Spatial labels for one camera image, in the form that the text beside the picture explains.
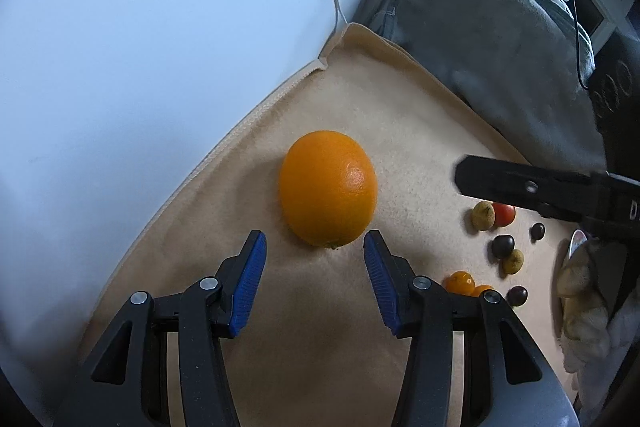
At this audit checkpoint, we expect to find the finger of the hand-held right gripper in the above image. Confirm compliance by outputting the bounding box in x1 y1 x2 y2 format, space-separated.
455 155 609 221

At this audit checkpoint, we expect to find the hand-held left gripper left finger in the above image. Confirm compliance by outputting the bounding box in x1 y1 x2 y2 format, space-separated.
80 230 268 427

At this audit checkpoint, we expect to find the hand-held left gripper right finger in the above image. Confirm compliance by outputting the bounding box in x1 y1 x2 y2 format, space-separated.
363 230 567 427

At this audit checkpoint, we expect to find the red cherry tomato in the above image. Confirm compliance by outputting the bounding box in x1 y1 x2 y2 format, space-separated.
492 203 516 228

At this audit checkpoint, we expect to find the yellow cherry tomato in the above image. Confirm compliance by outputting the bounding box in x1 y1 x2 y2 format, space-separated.
502 249 525 277
472 201 496 233

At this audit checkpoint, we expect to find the white floral plate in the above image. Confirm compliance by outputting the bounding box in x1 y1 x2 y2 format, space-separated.
569 229 591 265

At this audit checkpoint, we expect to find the large smooth orange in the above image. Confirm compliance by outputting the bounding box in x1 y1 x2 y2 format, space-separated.
278 130 378 249

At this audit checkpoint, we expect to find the person's right hand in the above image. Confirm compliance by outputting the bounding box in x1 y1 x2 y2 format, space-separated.
556 239 615 373

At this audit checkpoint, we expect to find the beige mat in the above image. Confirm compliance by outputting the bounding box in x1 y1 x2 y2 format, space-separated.
75 23 581 427

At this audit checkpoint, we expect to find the dark patterned cloth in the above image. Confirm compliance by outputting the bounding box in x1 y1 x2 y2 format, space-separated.
589 27 640 180

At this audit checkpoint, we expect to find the grey cushion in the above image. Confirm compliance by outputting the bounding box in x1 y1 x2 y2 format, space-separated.
352 0 608 172

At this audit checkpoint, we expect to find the thin black cable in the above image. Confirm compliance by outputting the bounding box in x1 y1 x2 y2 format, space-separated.
567 0 597 90

